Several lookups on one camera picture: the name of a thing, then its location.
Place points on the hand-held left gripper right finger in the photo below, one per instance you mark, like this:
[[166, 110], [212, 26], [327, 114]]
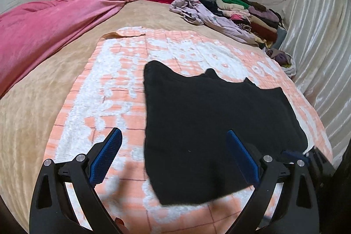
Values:
[[244, 157]]

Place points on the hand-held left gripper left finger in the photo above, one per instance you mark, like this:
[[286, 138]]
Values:
[[105, 157]]

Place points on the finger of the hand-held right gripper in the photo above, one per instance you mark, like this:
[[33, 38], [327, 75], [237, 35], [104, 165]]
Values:
[[294, 155]]

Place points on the black sweater with orange cuffs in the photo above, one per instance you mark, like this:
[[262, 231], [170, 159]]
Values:
[[205, 118]]

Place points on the stack of folded clothes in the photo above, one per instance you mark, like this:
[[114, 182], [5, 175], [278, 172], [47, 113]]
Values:
[[260, 20]]

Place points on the orange white checked towel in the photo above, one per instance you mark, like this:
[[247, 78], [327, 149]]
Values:
[[115, 80]]

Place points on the purple crumpled cloth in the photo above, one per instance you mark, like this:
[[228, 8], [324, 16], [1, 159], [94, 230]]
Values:
[[281, 58]]

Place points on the white satin curtain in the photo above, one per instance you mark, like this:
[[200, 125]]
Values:
[[320, 44]]

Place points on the pink plush blanket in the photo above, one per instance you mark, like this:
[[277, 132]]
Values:
[[46, 28]]

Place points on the lilac crumpled garment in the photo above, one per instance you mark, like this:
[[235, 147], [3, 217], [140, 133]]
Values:
[[203, 13]]

